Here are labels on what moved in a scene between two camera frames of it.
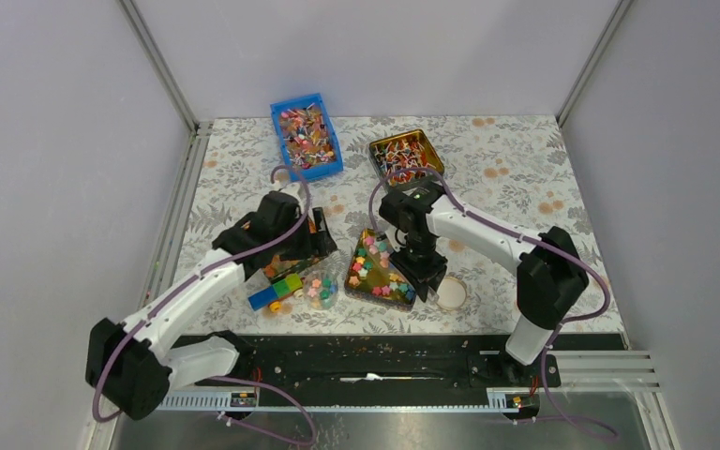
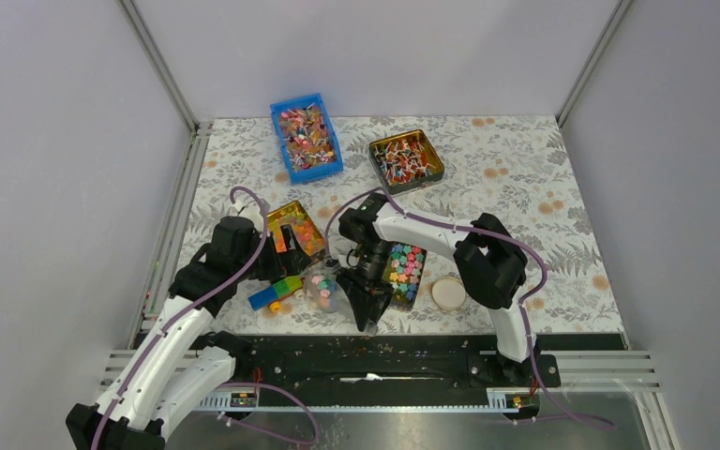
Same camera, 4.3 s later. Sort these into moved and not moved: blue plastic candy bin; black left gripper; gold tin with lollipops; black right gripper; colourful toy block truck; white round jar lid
Moved: black left gripper; black right gripper
Not moved: white round jar lid; colourful toy block truck; blue plastic candy bin; gold tin with lollipops
